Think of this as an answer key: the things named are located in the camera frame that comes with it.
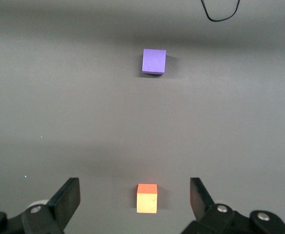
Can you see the purple foam block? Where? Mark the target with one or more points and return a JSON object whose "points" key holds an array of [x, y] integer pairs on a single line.
{"points": [[154, 61]]}

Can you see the dark grey table cover sheet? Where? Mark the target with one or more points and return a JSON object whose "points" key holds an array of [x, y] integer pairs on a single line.
{"points": [[83, 97]]}

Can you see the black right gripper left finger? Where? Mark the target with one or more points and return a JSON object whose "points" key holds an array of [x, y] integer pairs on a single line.
{"points": [[64, 200]]}

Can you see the orange foam block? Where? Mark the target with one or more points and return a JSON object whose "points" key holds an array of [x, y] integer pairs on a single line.
{"points": [[146, 201]]}

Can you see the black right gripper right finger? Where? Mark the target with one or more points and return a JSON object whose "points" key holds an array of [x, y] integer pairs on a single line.
{"points": [[200, 202]]}

